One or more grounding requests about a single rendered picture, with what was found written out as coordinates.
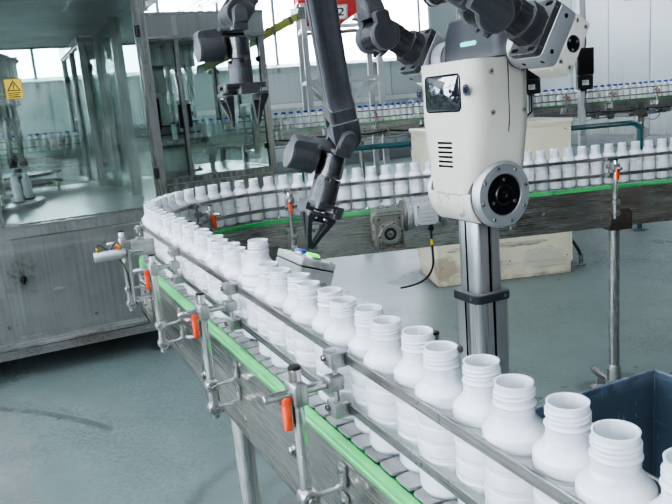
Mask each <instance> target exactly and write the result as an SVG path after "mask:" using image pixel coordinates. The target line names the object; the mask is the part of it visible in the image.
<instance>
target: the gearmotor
mask: <svg viewBox="0 0 672 504"><path fill-rule="evenodd" d="M369 214H370V228H371V241H372V246H373V247H374V251H375V252H376V253H379V252H381V250H383V249H392V248H401V247H406V245H405V244H406V242H405V230H406V231H409V230H416V229H426V228H428V230H429V231H430V244H431V251H432V267H431V270H430V272H429V274H428V275H427V276H426V277H425V278H424V279H423V280H421V281H419V282H417V283H415V284H411V285H407V286H402V287H400V288H401V289H403V288H408V287H412V286H415V285H418V284H420V283H422V282H424V281H425V280H426V279H427V278H428V277H429V276H430V275H431V273H432V271H433V268H434V262H435V259H434V248H433V245H434V242H433V233H432V231H433V230H434V228H435V227H443V226H453V225H456V224H457V222H458V221H456V220H451V219H447V218H444V217H442V216H440V215H439V214H438V213H437V212H436V211H435V210H434V209H433V207H432V205H431V203H430V200H429V196H428V195H423V196H413V197H408V198H406V197H404V198H402V199H400V200H399V202H398V208H396V207H394V208H384V209H374V210H373V211H370V212H369Z"/></svg>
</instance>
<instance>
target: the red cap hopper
mask: <svg viewBox="0 0 672 504"><path fill-rule="evenodd" d="M293 4H294V8H295V7H306V4H305V0H293ZM337 6H338V12H339V18H340V24H341V28H348V27H358V25H357V23H344V22H345V21H347V20H348V19H349V18H351V17H352V16H354V15H355V14H357V7H356V1H355V0H337ZM342 23H344V24H342ZM357 30H358V28H356V29H342V30H341V31H342V33H355V32H357ZM308 31H310V26H309V21H308V19H306V9H305V19H300V21H297V22H296V33H297V44H298V55H299V66H300V77H301V88H302V99H303V110H307V114H308V115H311V110H314V100H313V95H315V96H316V97H317V98H318V99H319V100H320V101H321V102H322V96H320V95H319V94H318V93H317V92H316V91H315V90H317V91H318V92H319V93H320V94H321V95H322V91H321V88H320V87H318V86H317V85H320V80H319V79H317V80H312V77H311V66H310V54H309V43H308V36H311V32H308ZM366 58H367V72H368V75H367V76H354V77H349V81H350V82H360V81H365V82H364V84H363V85H362V86H361V87H360V88H359V90H358V91H357V92H356V93H355V95H354V96H353V99H354V101H355V99H356V98H357V97H358V96H359V94H360V93H361V92H362V91H363V90H364V88H365V87H366V86H367V85H368V86H369V88H368V89H367V90H366V91H365V92H364V94H363V95H362V96H361V97H360V99H359V100H360V101H361V102H362V101H363V100H364V99H365V98H366V97H367V95H368V94H369V100H370V109H371V105H374V104H375V109H376V101H375V86H376V84H377V83H378V87H379V102H380V104H381V105H382V106H381V107H382V108H384V104H386V96H385V81H384V66H383V56H380V53H379V54H378V55H377V56H376V58H377V73H378V75H374V73H373V58H372V55H369V54H366ZM312 87H313V88H314V89H315V90H314V89H312ZM372 142H373V144H378V136H373V137H372ZM382 143H389V141H388V138H387V137H384V135H382ZM373 156H374V166H375V168H376V174H377V176H378V177H379V176H380V175H381V173H380V159H379V149H373ZM383 160H384V165H390V156H389V148H384V149H383Z"/></svg>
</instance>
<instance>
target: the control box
mask: <svg viewBox="0 0 672 504"><path fill-rule="evenodd" d="M277 255H278V256H277V258H276V261H278V262H279V267H290V268H291V273H296V272H308V273H310V279H311V280H319V281H320V284H323V283H326V284H327V287H328V286H331V283H332V279H333V275H334V271H335V266H336V265H335V264H334V263H332V262H328V261H326V260H323V259H321V258H317V257H312V256H308V255H306V253H302V252H298V251H295V250H293V251H291V250H286V249H284V248H282V249H281V248H279V249H278V253H277Z"/></svg>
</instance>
